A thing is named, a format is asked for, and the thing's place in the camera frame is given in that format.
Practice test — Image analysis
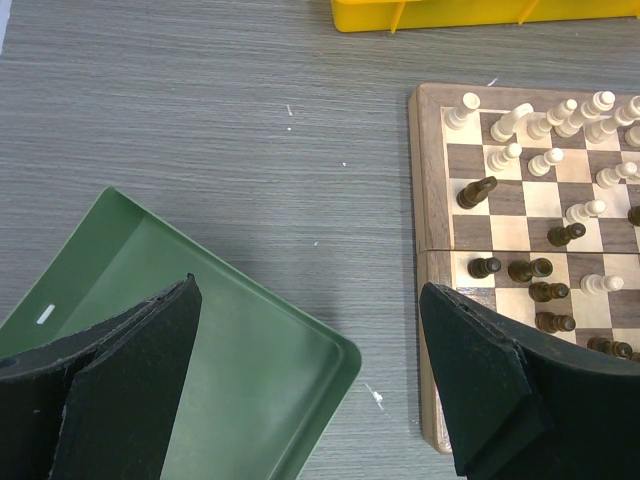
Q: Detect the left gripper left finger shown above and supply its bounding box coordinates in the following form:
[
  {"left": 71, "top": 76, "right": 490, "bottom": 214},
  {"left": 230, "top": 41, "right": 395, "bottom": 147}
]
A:
[{"left": 1, "top": 274, "right": 202, "bottom": 479}]

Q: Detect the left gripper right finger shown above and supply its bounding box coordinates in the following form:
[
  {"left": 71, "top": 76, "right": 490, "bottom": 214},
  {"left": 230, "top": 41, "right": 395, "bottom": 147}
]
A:
[{"left": 419, "top": 282, "right": 639, "bottom": 476}]

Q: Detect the dark chess piece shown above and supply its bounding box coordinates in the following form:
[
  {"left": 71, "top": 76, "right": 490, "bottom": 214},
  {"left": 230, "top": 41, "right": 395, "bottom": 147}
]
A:
[
  {"left": 535, "top": 311, "right": 576, "bottom": 334},
  {"left": 528, "top": 282, "right": 570, "bottom": 303},
  {"left": 508, "top": 258, "right": 553, "bottom": 283},
  {"left": 467, "top": 257, "right": 502, "bottom": 279}
]

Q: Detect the white pawn mid board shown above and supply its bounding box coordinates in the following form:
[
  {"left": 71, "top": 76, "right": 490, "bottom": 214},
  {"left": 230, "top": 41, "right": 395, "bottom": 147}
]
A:
[{"left": 580, "top": 274, "right": 624, "bottom": 295}]

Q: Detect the wooden chess board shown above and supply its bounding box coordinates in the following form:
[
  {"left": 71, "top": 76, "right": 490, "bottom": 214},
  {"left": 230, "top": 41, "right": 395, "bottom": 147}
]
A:
[{"left": 407, "top": 83, "right": 640, "bottom": 455}]

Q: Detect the green plastic tray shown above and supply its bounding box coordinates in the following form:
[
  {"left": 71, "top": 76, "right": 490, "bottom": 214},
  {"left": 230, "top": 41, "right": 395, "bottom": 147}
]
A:
[{"left": 1, "top": 188, "right": 361, "bottom": 479}]

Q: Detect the dark bishop left edge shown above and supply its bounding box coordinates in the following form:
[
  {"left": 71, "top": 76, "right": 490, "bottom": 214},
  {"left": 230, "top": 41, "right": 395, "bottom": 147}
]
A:
[{"left": 456, "top": 176, "right": 498, "bottom": 209}]

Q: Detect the white pawn second row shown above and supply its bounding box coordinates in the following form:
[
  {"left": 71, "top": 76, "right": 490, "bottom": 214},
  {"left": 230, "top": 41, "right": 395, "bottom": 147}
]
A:
[{"left": 487, "top": 143, "right": 522, "bottom": 172}]

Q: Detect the white knight piece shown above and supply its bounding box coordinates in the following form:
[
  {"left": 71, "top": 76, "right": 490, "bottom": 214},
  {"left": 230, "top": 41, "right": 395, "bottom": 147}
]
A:
[{"left": 490, "top": 103, "right": 534, "bottom": 142}]

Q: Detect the white rook corner piece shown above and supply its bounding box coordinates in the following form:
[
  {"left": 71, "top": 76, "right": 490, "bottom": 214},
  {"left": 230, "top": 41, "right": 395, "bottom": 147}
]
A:
[{"left": 445, "top": 92, "right": 481, "bottom": 130}]

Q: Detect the yellow plastic fruit tray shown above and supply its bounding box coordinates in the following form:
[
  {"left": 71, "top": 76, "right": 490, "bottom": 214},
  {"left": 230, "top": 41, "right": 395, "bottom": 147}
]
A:
[{"left": 331, "top": 0, "right": 639, "bottom": 33}]

